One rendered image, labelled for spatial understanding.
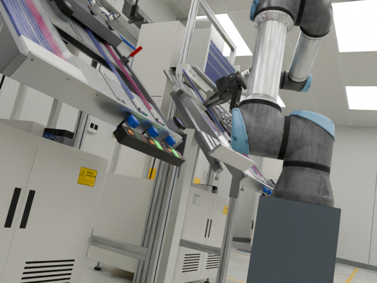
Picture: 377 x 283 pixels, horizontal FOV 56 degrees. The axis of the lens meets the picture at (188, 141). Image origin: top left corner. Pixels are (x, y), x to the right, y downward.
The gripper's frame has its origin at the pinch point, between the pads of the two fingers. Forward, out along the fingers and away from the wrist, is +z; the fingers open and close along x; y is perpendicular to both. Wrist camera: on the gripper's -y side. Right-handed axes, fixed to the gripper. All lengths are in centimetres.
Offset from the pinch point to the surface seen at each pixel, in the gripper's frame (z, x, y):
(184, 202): 23.1, -0.5, -38.4
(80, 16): 15, 58, 24
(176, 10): 82, -198, 275
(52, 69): -3, 89, -29
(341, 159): 4, -707, 144
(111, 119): 3, 64, -29
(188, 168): 16.2, 1.5, -25.4
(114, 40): 16.3, 38.4, 25.4
